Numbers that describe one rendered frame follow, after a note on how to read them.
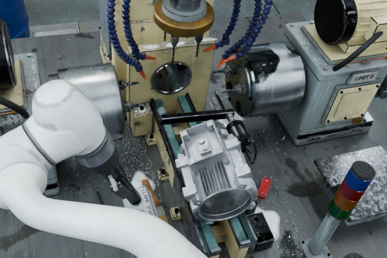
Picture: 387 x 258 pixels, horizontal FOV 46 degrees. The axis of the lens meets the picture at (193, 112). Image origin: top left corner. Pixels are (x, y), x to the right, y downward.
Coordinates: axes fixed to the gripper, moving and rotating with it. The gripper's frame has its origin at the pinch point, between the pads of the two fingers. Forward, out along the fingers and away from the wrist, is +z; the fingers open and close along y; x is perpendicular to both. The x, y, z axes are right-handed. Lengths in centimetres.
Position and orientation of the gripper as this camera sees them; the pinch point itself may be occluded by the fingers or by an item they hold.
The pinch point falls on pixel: (130, 193)
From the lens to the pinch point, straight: 119.0
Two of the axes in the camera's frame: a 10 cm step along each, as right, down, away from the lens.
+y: -3.1, -7.1, 6.4
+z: 2.5, 5.8, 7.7
